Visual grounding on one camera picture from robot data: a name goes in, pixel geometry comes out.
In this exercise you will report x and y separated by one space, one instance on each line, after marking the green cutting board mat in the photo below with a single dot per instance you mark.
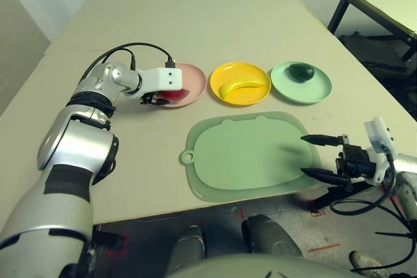
244 154

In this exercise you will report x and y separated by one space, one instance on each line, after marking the grey robot left leg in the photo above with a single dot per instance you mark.
190 245

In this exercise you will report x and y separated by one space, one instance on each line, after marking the yellow plastic plate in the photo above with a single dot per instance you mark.
241 69

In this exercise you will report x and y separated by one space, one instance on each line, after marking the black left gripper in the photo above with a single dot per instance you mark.
149 98

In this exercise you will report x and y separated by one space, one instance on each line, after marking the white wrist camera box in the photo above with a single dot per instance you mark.
159 79
378 134

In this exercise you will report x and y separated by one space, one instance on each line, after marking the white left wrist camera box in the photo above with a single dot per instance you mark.
159 79

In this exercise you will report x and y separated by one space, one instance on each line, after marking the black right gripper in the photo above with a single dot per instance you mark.
355 162

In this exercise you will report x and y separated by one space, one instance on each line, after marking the black-framed side table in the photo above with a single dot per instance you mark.
384 1

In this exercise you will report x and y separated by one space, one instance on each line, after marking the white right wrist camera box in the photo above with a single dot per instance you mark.
378 134

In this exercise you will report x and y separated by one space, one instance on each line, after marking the black table foot bar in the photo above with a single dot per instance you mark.
339 195
107 239

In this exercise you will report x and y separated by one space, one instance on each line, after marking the pink plastic plate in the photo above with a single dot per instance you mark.
195 79

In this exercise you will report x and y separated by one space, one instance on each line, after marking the grey shoe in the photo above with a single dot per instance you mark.
365 260

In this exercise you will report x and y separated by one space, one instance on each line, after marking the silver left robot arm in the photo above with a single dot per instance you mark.
75 147

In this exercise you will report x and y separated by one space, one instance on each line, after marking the mint green plastic plate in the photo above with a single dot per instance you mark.
303 90

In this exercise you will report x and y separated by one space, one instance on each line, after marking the grey robot torso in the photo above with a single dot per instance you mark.
260 268

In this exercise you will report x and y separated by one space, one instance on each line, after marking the grey robot leg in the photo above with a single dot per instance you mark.
190 245
270 235

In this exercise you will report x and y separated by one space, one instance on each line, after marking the red watermelon slice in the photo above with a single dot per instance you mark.
176 95

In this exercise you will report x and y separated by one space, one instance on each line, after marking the dark green toy avocado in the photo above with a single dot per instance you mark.
301 72

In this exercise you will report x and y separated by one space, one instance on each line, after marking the red floor tape mark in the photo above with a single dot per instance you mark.
119 252
317 213

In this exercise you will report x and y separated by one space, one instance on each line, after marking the yellow toy banana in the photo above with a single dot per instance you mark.
238 87

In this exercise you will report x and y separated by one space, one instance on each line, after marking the grey robot right leg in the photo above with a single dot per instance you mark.
270 235

